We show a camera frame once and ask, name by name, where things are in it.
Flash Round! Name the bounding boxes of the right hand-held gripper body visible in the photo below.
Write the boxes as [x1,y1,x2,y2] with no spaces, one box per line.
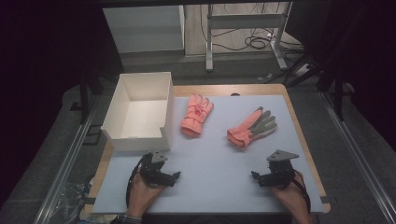
[266,149,301,189]

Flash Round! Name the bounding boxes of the pink glove with grey palm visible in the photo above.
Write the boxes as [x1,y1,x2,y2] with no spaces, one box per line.
[226,105,278,150]

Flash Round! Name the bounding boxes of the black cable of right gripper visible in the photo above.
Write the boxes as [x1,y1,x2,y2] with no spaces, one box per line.
[291,168,313,215]

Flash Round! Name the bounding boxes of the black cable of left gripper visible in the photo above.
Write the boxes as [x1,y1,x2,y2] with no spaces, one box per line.
[125,154,149,209]

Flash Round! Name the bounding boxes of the white power strip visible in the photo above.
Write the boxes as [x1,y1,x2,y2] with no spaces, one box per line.
[293,63,311,77]

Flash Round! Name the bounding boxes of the aluminium rail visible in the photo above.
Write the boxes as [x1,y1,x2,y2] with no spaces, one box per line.
[33,94,106,224]
[319,91,396,224]

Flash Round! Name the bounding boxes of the person's right hand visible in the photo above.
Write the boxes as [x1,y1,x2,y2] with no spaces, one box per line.
[269,172,309,218]

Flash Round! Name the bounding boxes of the grey metal desk frame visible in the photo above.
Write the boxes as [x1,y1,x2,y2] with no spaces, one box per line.
[205,1,294,73]

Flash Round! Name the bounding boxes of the pink glove with red strap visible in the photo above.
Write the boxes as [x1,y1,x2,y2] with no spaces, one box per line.
[179,93,215,138]

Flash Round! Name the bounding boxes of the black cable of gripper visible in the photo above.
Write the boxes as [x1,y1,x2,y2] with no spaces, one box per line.
[125,154,149,209]
[291,168,313,215]

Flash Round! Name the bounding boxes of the white cardboard box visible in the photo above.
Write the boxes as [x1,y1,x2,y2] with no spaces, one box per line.
[100,71,175,153]

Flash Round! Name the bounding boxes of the white cabinet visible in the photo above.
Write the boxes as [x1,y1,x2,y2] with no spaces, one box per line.
[102,5,186,54]

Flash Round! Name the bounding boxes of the light blue table mat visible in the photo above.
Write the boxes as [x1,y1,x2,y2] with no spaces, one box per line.
[92,94,325,215]

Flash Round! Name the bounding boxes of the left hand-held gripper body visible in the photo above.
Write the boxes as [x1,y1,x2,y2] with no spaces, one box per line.
[138,150,172,188]

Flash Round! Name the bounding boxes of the clear plastic bag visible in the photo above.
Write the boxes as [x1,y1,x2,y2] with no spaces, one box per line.
[54,179,95,224]

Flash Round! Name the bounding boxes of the person's left hand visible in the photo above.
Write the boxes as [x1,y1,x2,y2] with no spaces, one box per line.
[126,172,166,218]

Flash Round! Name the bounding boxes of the black cables on floor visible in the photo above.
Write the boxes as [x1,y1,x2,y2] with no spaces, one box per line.
[199,2,312,83]

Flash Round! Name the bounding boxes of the black stand leg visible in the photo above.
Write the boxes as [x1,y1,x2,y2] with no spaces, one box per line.
[331,69,348,121]
[78,73,92,126]

